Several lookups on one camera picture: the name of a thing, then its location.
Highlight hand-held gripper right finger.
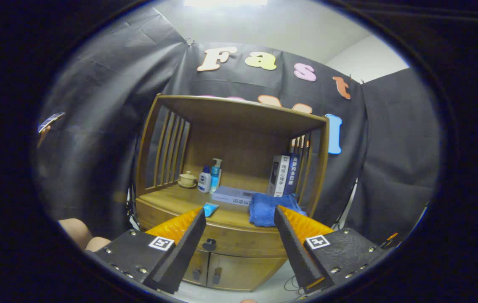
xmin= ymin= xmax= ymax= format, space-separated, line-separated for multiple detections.
xmin=274 ymin=205 xmax=385 ymax=294

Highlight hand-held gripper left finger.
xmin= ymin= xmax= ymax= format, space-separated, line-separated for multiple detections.
xmin=95 ymin=207 xmax=207 ymax=294

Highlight wooden cabinet door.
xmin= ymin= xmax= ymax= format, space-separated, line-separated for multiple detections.
xmin=182 ymin=249 xmax=211 ymax=287
xmin=207 ymin=252 xmax=288 ymax=292

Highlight wooden countertop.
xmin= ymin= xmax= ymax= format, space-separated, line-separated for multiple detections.
xmin=138 ymin=184 xmax=309 ymax=230

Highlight wooden cabinet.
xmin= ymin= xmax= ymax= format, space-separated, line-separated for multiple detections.
xmin=135 ymin=93 xmax=330 ymax=292

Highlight blue folded towel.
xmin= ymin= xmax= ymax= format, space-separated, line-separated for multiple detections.
xmin=249 ymin=193 xmax=307 ymax=228

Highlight white bottle blue cap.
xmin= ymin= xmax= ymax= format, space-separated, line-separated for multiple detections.
xmin=197 ymin=165 xmax=212 ymax=194

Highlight beige lidded teacup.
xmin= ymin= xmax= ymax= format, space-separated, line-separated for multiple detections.
xmin=178 ymin=171 xmax=197 ymax=188

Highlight white standing book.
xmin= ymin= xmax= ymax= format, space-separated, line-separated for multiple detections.
xmin=267 ymin=155 xmax=291 ymax=197

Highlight flat grey book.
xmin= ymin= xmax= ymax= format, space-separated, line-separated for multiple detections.
xmin=212 ymin=186 xmax=260 ymax=206

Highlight dark blue standing book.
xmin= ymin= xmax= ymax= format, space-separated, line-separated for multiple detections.
xmin=284 ymin=153 xmax=300 ymax=195

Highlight blue pump bottle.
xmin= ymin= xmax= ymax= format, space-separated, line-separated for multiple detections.
xmin=210 ymin=158 xmax=223 ymax=193

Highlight orange black tools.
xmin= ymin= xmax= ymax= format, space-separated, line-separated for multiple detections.
xmin=380 ymin=232 xmax=399 ymax=249

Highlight black backdrop cloth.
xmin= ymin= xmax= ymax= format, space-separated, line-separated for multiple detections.
xmin=33 ymin=6 xmax=441 ymax=249

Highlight blue white device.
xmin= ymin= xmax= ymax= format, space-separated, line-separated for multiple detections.
xmin=37 ymin=112 xmax=66 ymax=148

